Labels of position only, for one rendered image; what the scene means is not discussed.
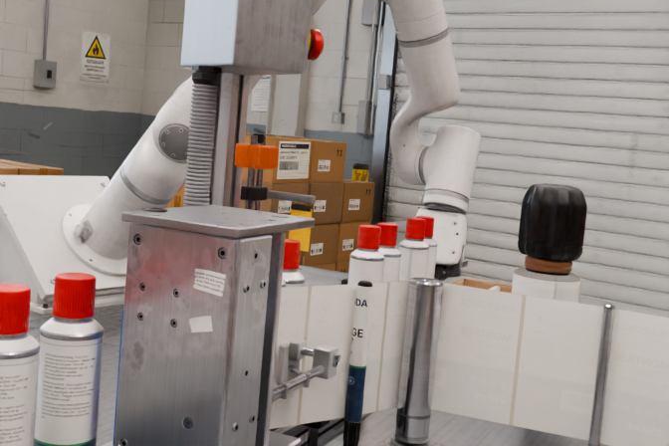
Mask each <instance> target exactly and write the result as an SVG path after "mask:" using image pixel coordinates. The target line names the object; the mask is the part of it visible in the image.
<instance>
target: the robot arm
mask: <svg viewBox="0 0 669 446"><path fill-rule="evenodd" d="M326 1H327V0H313V6H312V17H313V16H314V15H315V14H316V13H317V12H318V11H319V9H320V8H321V7H322V6H323V4H324V3H325V2H326ZM381 1H383V2H385V3H386V4H387V5H388V6H389V8H390V11H391V15H392V19H393V23H394V27H395V32H396V36H397V40H398V44H399V48H400V52H401V56H402V60H403V64H404V68H405V72H406V76H407V80H408V84H409V88H410V96H409V98H408V100H407V101H406V103H405V104H404V105H403V106H402V108H401V109H400V110H399V112H398V113H397V115H396V116H395V118H394V120H393V122H392V125H391V129H390V135H389V139H390V147H391V152H392V157H393V161H394V165H395V168H396V171H397V174H398V176H399V178H400V179H401V180H402V181H403V182H405V183H407V184H411V185H426V187H425V192H424V196H423V195H421V196H420V202H422V203H423V204H424V205H425V207H424V208H423V209H419V210H418V212H417V214H416V216H429V217H433V218H434V219H435V220H434V231H433V237H432V239H434V240H435V241H436V242H437V244H438V246H437V254H436V264H435V275H434V279H437V280H440V281H442V282H443V281H444V280H445V279H447V278H448V277H459V276H460V275H461V267H462V264H463V259H464V253H465V245H466V231H467V220H466V217H465V216H464V215H466V214H467V210H468V205H469V199H470V194H471V189H472V184H473V179H474V174H475V169H476V164H477V159H478V154H479V149H480V144H481V139H482V137H481V135H480V134H479V132H477V131H476V130H474V129H472V128H469V127H466V126H462V125H455V124H448V125H443V126H441V127H439V128H438V130H437V135H436V139H435V142H434V143H433V144H432V145H430V146H428V145H423V144H422V143H421V141H420V138H419V133H418V124H419V121H420V120H421V119H422V118H423V117H425V116H428V115H430V114H433V113H436V112H441V111H445V110H447V109H449V108H451V107H453V106H455V105H456V104H457V102H458V101H459V98H460V85H459V79H458V74H457V69H456V64H455V59H454V54H453V49H452V44H451V38H450V33H449V29H448V24H447V19H446V15H445V10H444V5H443V0H381ZM191 79H192V76H191V77H190V79H189V80H187V81H185V82H184V83H183V84H182V85H181V86H180V87H179V88H178V89H177V90H176V91H175V92H174V94H173V95H172V96H171V97H170V99H169V100H168V101H167V102H166V103H165V105H164V106H163V107H162V108H161V110H160V111H159V113H158V114H157V116H156V118H155V120H154V122H153V123H152V124H151V126H150V127H149V128H148V130H147V131H146V132H145V134H144V135H143V136H142V138H141V139H140V140H139V142H138V143H137V144H136V146H135V147H134V149H133V150H132V151H131V153H130V154H129V155H128V157H127V158H126V160H125V161H124V162H123V164H122V165H121V167H120V168H119V169H118V171H117V172H116V174H115V175H114V176H113V178H112V179H111V181H110V182H109V184H108V185H107V187H106V188H105V189H104V191H103V192H102V193H101V195H100V196H99V198H98V199H97V200H96V202H95V203H94V204H79V205H76V206H74V207H72V208H71V209H69V210H68V211H67V213H66V214H65V215H64V217H63V219H62V222H61V233H62V236H63V239H64V241H65V243H66V245H67V247H68V248H69V249H70V251H71V252H72V253H73V254H74V255H75V256H76V257H77V258H78V259H79V260H80V261H81V262H82V263H84V264H85V265H87V266H88V267H90V268H91V269H93V270H95V271H97V272H100V273H103V274H106V275H110V276H118V277H121V276H126V265H127V250H128V236H129V225H130V224H137V223H130V222H124V221H122V220H121V213H122V212H123V211H135V210H142V209H143V208H145V207H154V208H165V207H166V206H167V205H168V203H169V202H170V201H171V199H172V198H173V197H174V196H175V194H176V193H177V192H178V191H179V189H180V188H181V187H182V185H183V184H184V183H185V180H187V179H185V177H186V176H187V175H186V172H187V171H186V168H188V167H186V164H188V163H187V162H186V161H187V160H188V159H187V156H188V155H187V152H189V151H188V150H187V149H188V148H189V147H188V144H189V143H188V140H190V139H188V137H189V136H190V135H189V132H190V131H189V129H190V128H191V127H190V126H189V125H190V124H191V123H190V121H191V119H190V117H191V114H190V113H191V112H192V111H191V110H190V109H192V106H191V105H192V102H191V101H193V99H192V98H191V97H193V94H192V93H193V91H192V89H194V88H193V87H192V85H194V84H193V82H192V80H191ZM416 216H415V218H416Z"/></svg>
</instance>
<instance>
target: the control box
mask: <svg viewBox="0 0 669 446"><path fill-rule="evenodd" d="M312 6H313V0H185V12H184V25H183V39H182V53H181V67H182V68H183V69H190V70H192V66H210V67H217V68H221V73H233V74H239V75H245V76H255V75H299V74H302V73H303V71H305V70H306V69H307V64H308V53H309V49H310V45H311V30H310V29H311V18H312Z"/></svg>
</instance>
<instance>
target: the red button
mask: <svg viewBox="0 0 669 446"><path fill-rule="evenodd" d="M310 30H311V45H310V49H309V53H308V60H312V61H314V60H316V59H317V58H318V57H319V55H320V54H321V53H322V51H323V49H324V38H323V36H322V34H321V32H320V31H319V30H317V29H310Z"/></svg>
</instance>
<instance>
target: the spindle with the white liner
mask: <svg viewBox="0 0 669 446"><path fill-rule="evenodd" d="M586 211H587V206H586V201H585V198H584V195H583V193H582V191H581V190H580V189H579V188H576V187H572V186H568V185H562V184H552V183H539V184H533V185H531V186H530V187H529V189H528V190H527V192H526V193H525V195H524V197H523V201H522V208H521V218H520V227H519V237H518V239H519V240H518V248H519V250H520V252H521V253H522V254H525V255H527V256H526V257H525V266H526V267H523V268H518V269H516V270H515V271H514V273H513V286H512V293H513V294H520V295H527V296H534V297H541V298H549V299H555V300H561V301H567V302H573V303H578V297H579V289H580V283H581V279H580V277H579V276H578V275H575V274H573V273H570V272H571V269H572V261H576V260H577V259H578V258H579V257H580V256H581V254H582V247H583V239H584V230H585V221H586Z"/></svg>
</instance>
